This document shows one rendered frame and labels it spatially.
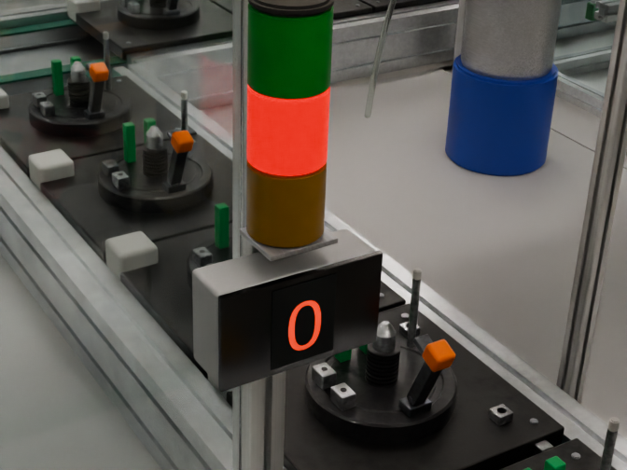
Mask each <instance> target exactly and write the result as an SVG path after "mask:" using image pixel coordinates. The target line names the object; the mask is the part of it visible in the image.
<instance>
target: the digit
mask: <svg viewBox="0 0 627 470"><path fill-rule="evenodd" d="M336 285H337V273H335V274H332V275H328V276H326V277H322V278H319V279H315V280H312V281H309V282H306V283H300V284H297V285H293V286H290V287H287V288H284V289H280V290H277V291H273V292H272V365H271V370H273V369H276V368H278V367H281V366H286V365H289V364H292V363H295V362H298V361H300V360H303V359H306V358H310V357H313V356H316V355H318V354H321V353H326V352H329V351H332V350H333V339H334V322H335V303H336Z"/></svg>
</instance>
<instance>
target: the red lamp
mask: <svg viewBox="0 0 627 470"><path fill-rule="evenodd" d="M329 98H330V87H329V88H328V89H327V90H326V91H324V92H323V93H321V94H319V95H316V96H313V97H309V98H303V99H280V98H273V97H269V96H266V95H263V94H260V93H258V92H256V91H254V90H252V89H251V88H250V87H249V86H248V84H247V160H248V162H249V163H250V164H251V165H252V166H253V167H254V168H256V169H257V170H260V171H262V172H264V173H269V174H275V175H282V176H295V175H303V174H308V173H313V172H315V171H317V170H319V169H320V168H322V167H323V166H324V165H325V164H326V163H327V140H328V120H329Z"/></svg>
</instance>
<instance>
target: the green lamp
mask: <svg viewBox="0 0 627 470"><path fill-rule="evenodd" d="M333 13H334V7H333V6H332V7H330V8H329V9H328V10H327V11H325V12H323V13H320V14H316V15H312V16H303V17H286V16H277V15H272V14H267V13H264V12H261V11H259V10H257V9H255V8H254V7H253V6H252V5H250V4H248V38H247V84H248V86H249V87H250V88H251V89H252V90H254V91H256V92H258V93H260V94H263V95H266V96H269V97H273V98H280V99H303V98H309V97H313V96H316V95H319V94H321V93H323V92H324V91H326V90H327V89H328V88H329V86H330V77H331V56H332V35H333Z"/></svg>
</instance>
